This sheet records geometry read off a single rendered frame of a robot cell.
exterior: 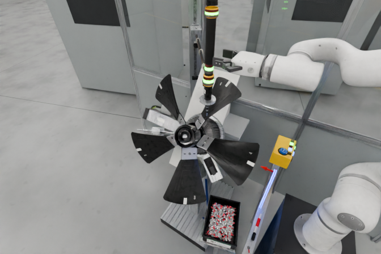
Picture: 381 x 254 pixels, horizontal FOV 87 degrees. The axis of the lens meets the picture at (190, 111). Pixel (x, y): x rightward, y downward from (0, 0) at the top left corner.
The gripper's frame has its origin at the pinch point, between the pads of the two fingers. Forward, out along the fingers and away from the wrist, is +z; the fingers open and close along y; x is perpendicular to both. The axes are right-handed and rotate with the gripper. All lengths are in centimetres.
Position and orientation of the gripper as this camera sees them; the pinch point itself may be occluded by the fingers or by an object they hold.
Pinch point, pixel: (221, 57)
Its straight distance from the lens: 75.2
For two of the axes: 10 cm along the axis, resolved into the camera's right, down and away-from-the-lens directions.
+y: 5.2, -5.3, 6.7
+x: -0.2, -7.9, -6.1
